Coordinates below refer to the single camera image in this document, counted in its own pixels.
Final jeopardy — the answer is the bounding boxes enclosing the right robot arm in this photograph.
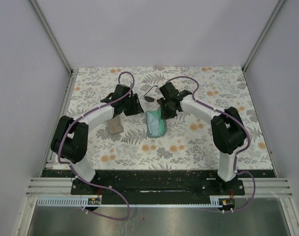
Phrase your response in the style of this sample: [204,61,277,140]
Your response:
[158,82,247,195]

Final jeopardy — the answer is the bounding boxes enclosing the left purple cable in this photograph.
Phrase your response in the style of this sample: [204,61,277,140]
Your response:
[57,71,136,221]

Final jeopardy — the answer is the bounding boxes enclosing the right aluminium frame post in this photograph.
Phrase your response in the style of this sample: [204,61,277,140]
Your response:
[241,0,287,73]

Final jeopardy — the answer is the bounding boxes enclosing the white slotted cable duct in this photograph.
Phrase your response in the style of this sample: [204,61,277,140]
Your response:
[37,197,102,207]

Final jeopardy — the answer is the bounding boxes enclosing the grey-blue glasses case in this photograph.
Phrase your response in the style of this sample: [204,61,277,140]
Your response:
[145,107,167,138]

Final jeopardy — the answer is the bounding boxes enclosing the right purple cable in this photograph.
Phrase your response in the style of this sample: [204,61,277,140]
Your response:
[165,76,256,213]

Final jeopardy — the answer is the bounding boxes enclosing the purple cable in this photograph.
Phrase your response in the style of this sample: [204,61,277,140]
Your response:
[165,76,256,213]
[57,71,136,221]

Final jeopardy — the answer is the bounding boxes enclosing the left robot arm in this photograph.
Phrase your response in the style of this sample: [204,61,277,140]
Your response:
[50,84,144,194]

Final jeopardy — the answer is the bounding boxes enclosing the aluminium front rail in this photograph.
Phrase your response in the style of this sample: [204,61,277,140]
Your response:
[26,177,293,198]

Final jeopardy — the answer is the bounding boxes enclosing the aluminium frame post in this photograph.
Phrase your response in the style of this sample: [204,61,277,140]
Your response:
[241,0,287,73]
[28,0,73,75]

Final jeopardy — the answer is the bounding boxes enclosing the left aluminium frame post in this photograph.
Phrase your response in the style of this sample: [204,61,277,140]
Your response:
[28,0,73,75]

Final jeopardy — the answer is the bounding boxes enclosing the black aviator sunglasses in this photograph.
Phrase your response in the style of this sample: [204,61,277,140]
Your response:
[143,85,158,103]

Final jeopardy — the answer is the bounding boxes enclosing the brown glasses case green lining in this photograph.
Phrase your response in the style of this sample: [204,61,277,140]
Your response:
[107,116,123,135]

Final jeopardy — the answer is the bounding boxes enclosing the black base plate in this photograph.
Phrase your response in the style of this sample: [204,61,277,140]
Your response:
[70,168,246,196]

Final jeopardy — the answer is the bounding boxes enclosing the floral table mat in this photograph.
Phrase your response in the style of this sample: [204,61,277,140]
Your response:
[65,66,272,170]

